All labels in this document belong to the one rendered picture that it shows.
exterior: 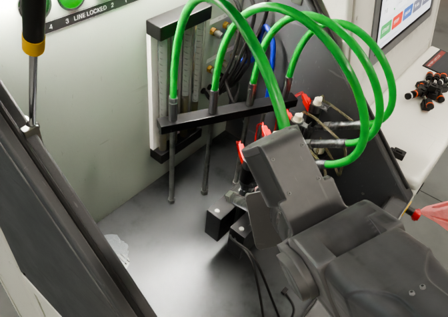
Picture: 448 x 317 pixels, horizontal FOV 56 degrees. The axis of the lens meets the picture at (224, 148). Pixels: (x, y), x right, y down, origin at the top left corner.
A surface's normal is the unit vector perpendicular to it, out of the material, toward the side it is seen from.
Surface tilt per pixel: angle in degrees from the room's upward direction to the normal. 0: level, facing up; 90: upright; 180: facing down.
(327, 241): 20
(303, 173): 43
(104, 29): 90
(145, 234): 0
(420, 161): 0
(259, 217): 50
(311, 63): 90
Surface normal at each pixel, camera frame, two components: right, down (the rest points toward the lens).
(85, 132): 0.76, 0.50
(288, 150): 0.10, -0.06
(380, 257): -0.38, -0.87
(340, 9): -0.64, 0.49
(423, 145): 0.10, -0.72
